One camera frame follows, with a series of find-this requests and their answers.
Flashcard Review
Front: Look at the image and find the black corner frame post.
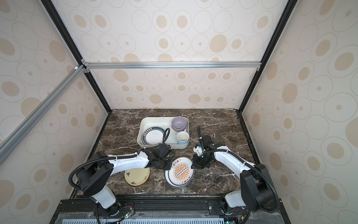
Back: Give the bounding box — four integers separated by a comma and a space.
41, 0, 112, 114
237, 0, 298, 115

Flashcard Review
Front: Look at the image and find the light blue mug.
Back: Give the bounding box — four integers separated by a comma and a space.
177, 131, 190, 145

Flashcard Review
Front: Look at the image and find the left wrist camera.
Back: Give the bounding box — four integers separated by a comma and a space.
152, 143, 172, 158

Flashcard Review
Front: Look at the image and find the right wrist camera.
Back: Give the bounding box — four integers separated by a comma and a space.
193, 135, 214, 156

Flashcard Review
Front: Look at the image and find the yellow plate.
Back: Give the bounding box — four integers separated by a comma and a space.
125, 168, 150, 187

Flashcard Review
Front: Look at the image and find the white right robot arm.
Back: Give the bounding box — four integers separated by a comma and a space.
192, 127, 280, 213

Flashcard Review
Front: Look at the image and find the aluminium rail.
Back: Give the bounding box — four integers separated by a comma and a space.
84, 61, 261, 69
1, 65, 84, 163

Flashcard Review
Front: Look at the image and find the aluminium rail left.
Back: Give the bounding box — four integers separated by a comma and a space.
1, 65, 84, 163

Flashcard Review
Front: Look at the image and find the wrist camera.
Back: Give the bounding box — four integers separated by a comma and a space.
152, 143, 172, 158
193, 135, 214, 156

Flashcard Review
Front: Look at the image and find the white pink bottom plate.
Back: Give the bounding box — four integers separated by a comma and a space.
165, 157, 195, 188

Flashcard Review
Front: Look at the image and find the black corner frame post right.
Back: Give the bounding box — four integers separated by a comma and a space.
237, 0, 298, 115

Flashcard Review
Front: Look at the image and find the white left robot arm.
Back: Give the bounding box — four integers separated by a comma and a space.
68, 128, 173, 210

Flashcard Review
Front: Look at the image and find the aluminium rail back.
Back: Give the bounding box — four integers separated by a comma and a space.
84, 61, 261, 69

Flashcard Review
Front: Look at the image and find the purple bowl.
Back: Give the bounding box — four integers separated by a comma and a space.
171, 117, 187, 132

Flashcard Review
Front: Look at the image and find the green red rimmed plate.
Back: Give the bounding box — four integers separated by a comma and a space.
142, 127, 170, 145

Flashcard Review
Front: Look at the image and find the black corner frame post left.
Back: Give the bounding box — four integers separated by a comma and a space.
41, 0, 112, 114

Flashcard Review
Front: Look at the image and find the white plastic bin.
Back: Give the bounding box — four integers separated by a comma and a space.
137, 117, 189, 149

